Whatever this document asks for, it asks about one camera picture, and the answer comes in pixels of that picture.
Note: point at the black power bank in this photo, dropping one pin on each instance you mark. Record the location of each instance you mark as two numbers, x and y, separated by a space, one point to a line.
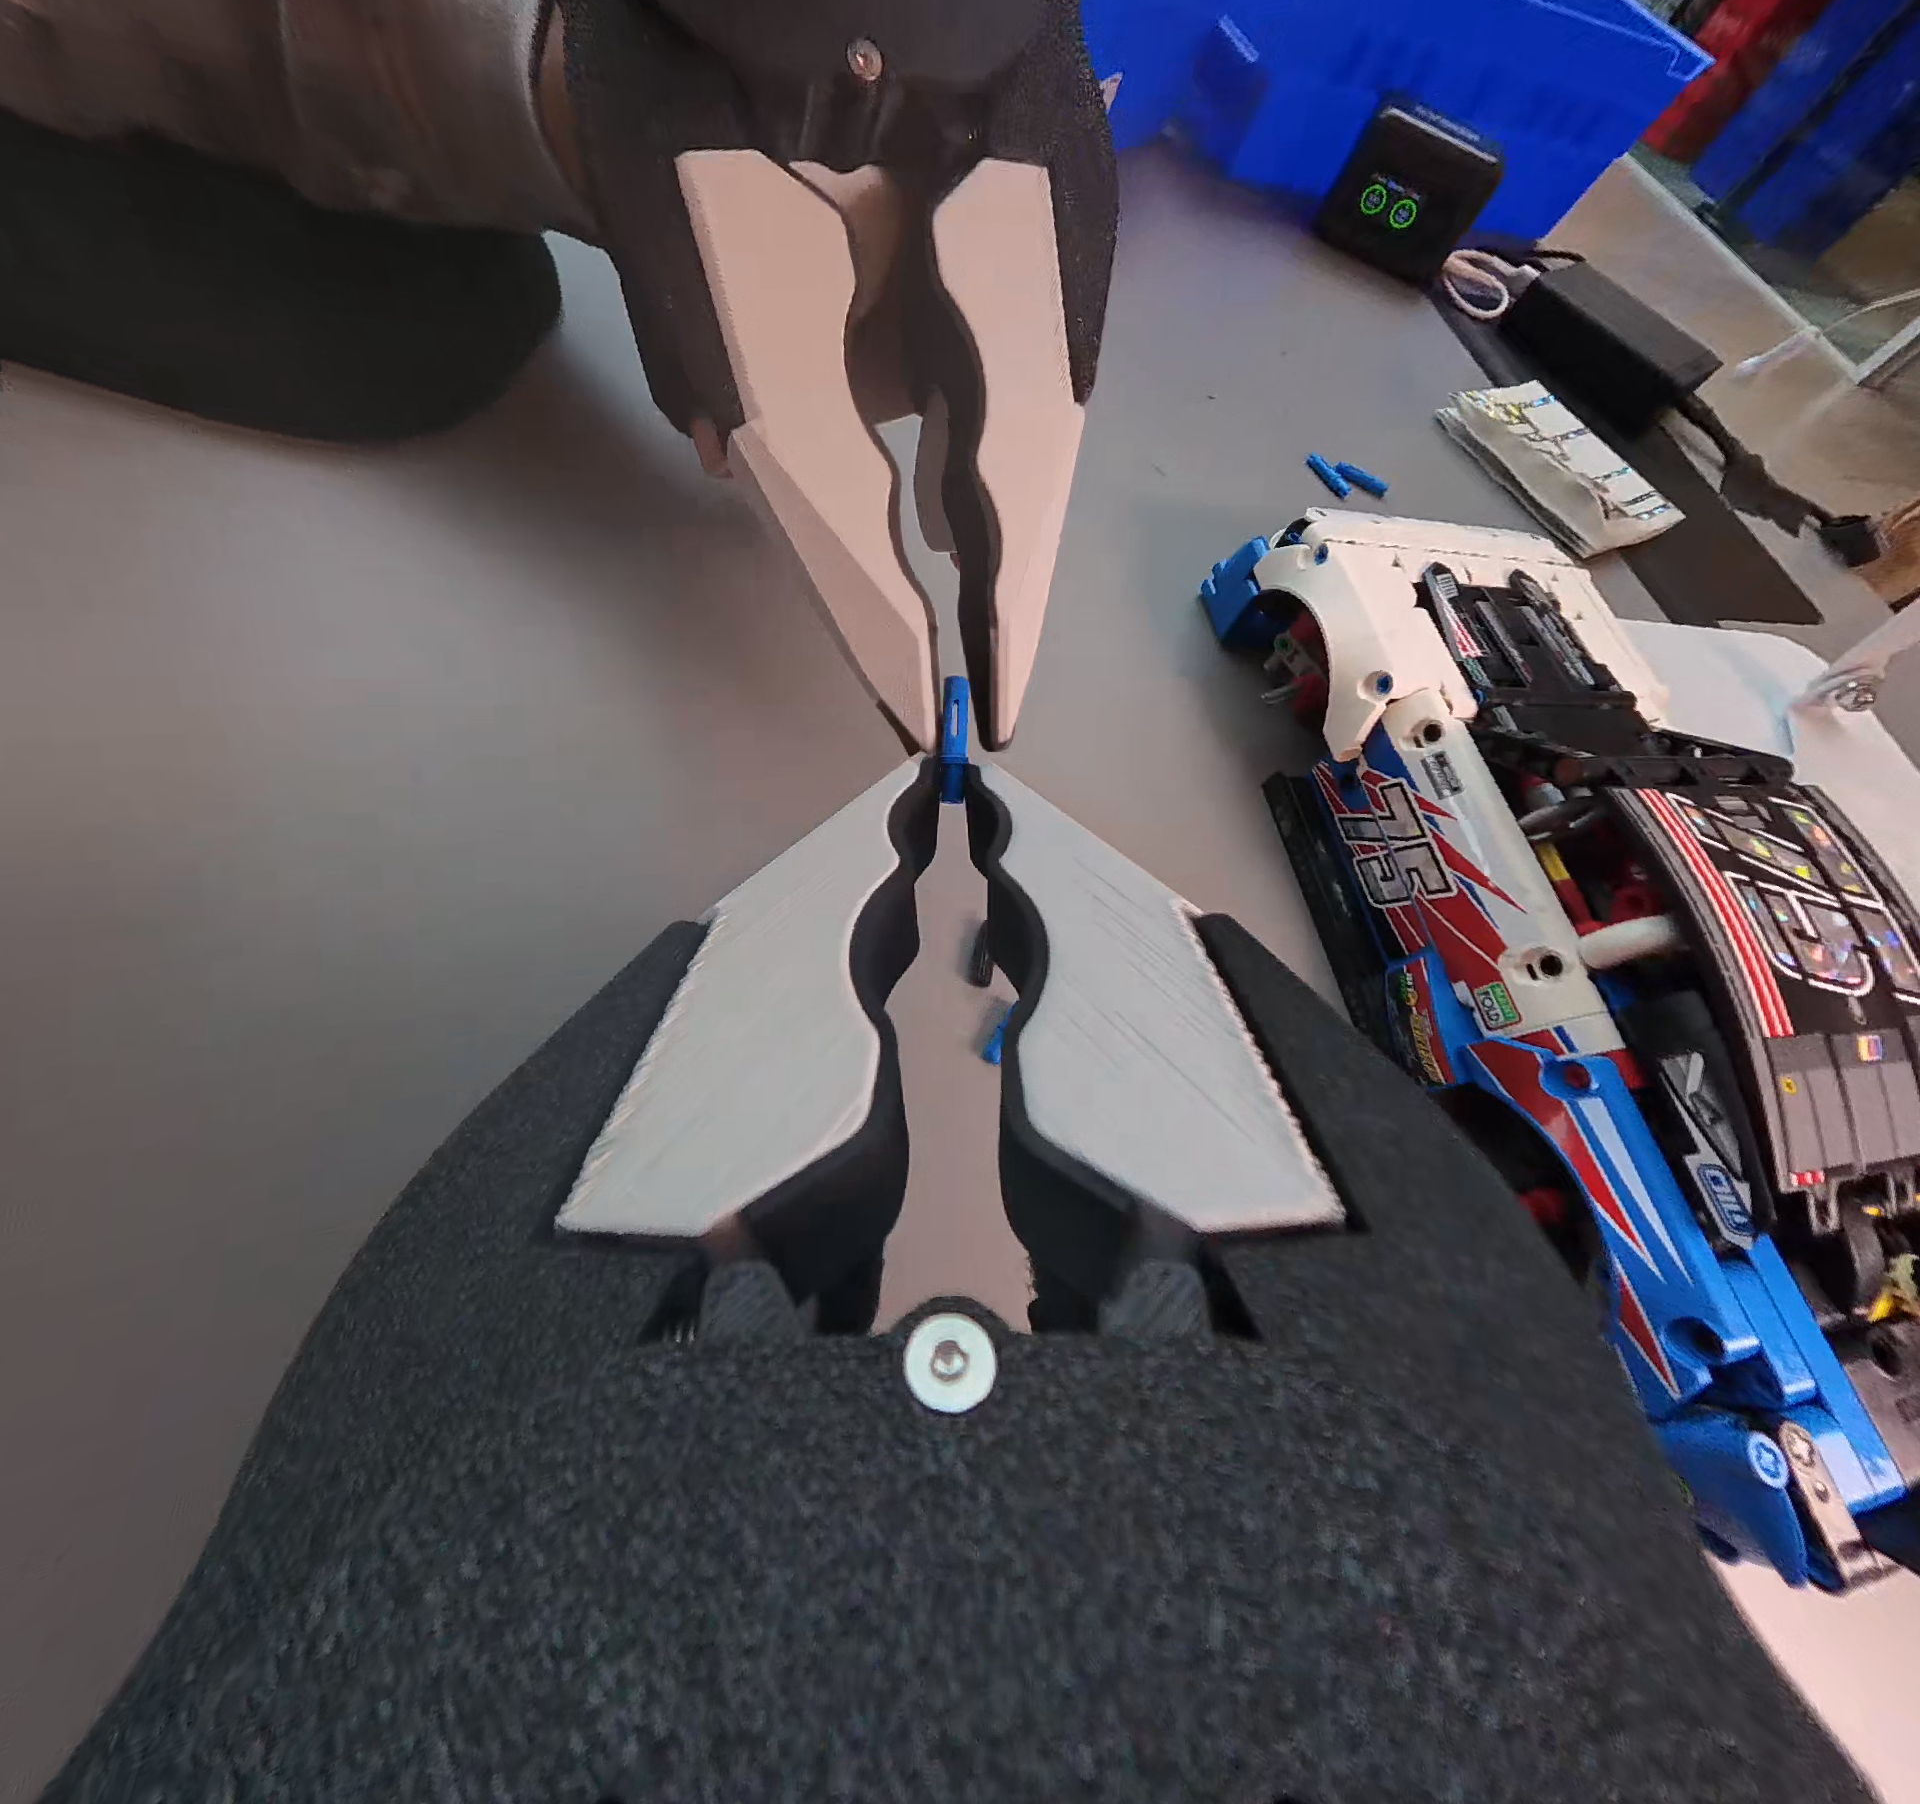
1408 191

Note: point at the folded printed paper sheet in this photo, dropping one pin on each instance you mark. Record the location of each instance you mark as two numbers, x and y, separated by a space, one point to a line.
1562 468

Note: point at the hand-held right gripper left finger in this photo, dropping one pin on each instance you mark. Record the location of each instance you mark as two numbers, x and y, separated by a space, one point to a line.
752 1068

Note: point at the person's left forearm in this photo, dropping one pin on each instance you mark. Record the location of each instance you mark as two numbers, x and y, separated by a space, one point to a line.
271 20

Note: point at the red plastic bin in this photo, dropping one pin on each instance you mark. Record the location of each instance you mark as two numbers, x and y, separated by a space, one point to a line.
1726 48

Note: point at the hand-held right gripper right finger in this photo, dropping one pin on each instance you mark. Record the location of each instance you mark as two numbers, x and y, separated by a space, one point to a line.
1170 1084

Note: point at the black power adapter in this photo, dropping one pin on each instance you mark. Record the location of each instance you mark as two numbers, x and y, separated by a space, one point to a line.
1613 336

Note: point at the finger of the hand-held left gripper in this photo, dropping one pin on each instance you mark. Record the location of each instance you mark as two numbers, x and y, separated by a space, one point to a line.
780 336
1028 379

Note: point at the toy brick race car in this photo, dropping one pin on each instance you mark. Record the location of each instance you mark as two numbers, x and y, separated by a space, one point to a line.
1515 920

